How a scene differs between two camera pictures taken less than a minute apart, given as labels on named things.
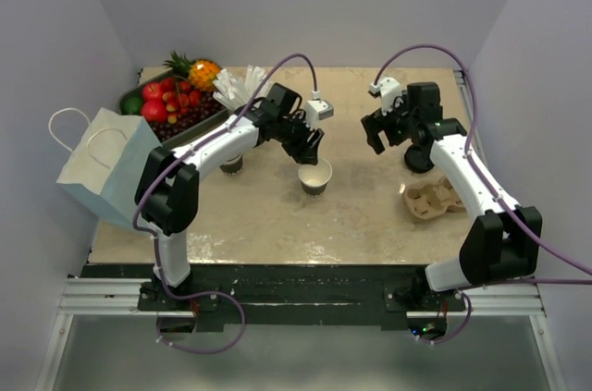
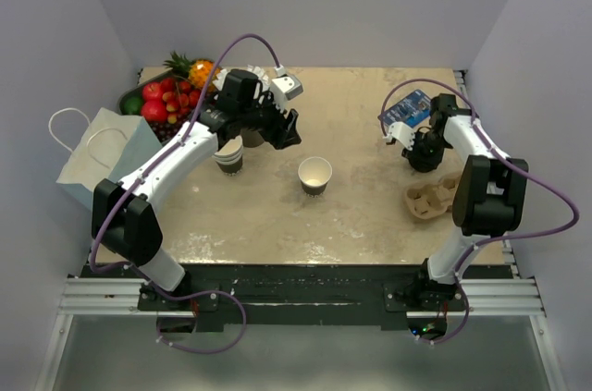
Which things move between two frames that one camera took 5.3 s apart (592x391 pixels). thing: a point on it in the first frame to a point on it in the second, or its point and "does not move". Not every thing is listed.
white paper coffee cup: [314, 179] does not move
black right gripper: [376, 122] to [424, 163]
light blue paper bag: [102, 171] does not move
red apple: [152, 91] does not move
